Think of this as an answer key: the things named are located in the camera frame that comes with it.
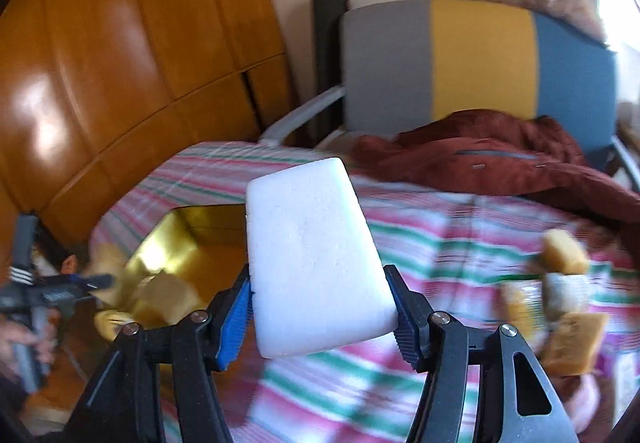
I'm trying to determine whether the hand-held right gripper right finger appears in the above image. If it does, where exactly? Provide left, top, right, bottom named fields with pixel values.
left=382, top=264, right=578, bottom=443

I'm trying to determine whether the dark red jacket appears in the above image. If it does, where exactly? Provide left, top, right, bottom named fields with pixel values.
left=350, top=109, right=640, bottom=219

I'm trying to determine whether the person's left hand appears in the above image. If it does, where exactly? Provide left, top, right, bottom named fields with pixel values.
left=0, top=318, right=56, bottom=379

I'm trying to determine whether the rolled patterned sock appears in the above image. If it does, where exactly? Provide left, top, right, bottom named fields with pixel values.
left=542, top=273, right=588, bottom=319

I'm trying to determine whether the small rounded yellow sponge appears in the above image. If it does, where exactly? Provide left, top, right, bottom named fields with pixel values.
left=542, top=229, right=591, bottom=276

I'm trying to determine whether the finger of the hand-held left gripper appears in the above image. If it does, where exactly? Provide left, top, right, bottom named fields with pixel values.
left=45, top=273, right=115, bottom=291

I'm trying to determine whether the white foam block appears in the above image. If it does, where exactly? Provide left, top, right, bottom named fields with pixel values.
left=245, top=157, right=401, bottom=359

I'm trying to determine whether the striped blanket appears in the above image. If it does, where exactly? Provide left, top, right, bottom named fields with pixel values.
left=90, top=140, right=640, bottom=443

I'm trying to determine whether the snack packet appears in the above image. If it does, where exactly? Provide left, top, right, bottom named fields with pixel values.
left=502, top=280, right=546, bottom=344

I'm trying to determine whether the large tan sponge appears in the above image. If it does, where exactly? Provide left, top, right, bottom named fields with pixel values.
left=82, top=243, right=136, bottom=304

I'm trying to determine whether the notched yellow sponge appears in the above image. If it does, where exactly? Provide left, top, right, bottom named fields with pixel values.
left=132, top=270, right=201, bottom=324

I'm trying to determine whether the pink sock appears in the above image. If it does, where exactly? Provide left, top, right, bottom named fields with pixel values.
left=562, top=373, right=603, bottom=431

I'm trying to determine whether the small square tan sponge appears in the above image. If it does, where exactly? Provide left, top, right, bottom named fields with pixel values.
left=542, top=313, right=608, bottom=376

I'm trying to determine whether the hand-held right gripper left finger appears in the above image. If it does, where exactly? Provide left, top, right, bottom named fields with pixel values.
left=62, top=263, right=253, bottom=443

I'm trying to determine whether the wooden wardrobe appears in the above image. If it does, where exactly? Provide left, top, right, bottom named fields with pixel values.
left=0, top=0, right=301, bottom=424

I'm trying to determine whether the gold metal tray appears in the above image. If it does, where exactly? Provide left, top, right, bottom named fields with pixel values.
left=97, top=204, right=251, bottom=339

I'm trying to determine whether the grey yellow blue chair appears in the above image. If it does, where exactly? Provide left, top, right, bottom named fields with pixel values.
left=257, top=0, right=640, bottom=189

